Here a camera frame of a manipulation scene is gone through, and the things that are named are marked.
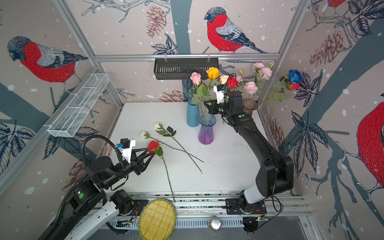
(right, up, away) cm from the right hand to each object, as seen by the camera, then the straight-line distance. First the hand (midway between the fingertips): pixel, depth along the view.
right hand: (203, 104), depth 78 cm
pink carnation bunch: (+27, +10, +7) cm, 30 cm away
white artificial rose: (-39, -19, +21) cm, 48 cm away
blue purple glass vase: (+3, -20, +27) cm, 34 cm away
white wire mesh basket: (-67, -11, -8) cm, 68 cm away
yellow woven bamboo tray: (-23, -56, -8) cm, 61 cm away
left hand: (-24, -22, -16) cm, 36 cm away
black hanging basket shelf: (-15, +28, +29) cm, 43 cm away
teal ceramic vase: (-6, -5, +20) cm, 22 cm away
